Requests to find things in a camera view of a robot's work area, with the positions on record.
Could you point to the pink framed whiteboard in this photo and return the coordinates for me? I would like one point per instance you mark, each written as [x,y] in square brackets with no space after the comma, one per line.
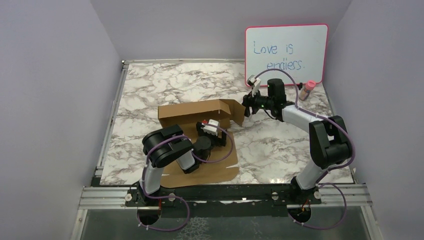
[293,53]

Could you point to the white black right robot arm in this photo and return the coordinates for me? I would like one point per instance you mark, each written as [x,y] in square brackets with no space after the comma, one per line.
[329,145]

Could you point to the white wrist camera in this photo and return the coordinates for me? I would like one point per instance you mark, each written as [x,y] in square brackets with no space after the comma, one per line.
[210,126]
[255,83]

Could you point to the aluminium front frame rail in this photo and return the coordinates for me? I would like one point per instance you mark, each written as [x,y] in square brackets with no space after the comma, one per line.
[345,213]

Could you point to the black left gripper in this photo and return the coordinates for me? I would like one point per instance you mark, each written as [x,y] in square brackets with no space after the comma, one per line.
[218,140]

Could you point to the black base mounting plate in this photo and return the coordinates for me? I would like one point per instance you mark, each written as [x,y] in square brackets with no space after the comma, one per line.
[203,201]

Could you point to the pink lidded marker jar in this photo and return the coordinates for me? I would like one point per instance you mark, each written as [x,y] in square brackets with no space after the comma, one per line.
[307,89]

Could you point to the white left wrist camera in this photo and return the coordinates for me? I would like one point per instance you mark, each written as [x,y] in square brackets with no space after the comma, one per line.
[210,126]

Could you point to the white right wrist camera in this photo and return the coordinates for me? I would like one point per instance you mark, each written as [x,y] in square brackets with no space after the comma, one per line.
[255,83]

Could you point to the brown cardboard box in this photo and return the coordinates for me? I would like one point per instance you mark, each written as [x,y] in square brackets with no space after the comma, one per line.
[187,115]

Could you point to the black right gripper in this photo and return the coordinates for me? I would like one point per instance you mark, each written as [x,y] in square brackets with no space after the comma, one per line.
[249,101]

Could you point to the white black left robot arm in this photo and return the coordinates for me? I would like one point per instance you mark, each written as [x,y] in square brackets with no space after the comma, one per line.
[169,144]

